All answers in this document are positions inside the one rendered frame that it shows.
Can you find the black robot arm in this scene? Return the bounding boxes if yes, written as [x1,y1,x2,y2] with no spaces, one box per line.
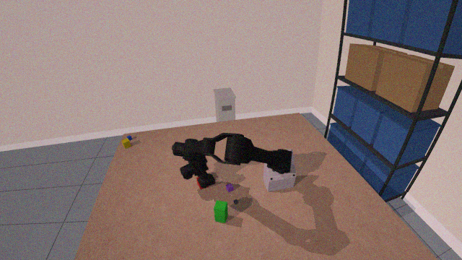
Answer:
[172,133,292,179]

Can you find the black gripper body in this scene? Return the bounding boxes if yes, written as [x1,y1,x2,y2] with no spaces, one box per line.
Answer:
[192,158,216,188]

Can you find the yellow block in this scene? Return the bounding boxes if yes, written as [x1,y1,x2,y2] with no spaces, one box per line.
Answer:
[122,138,131,149]

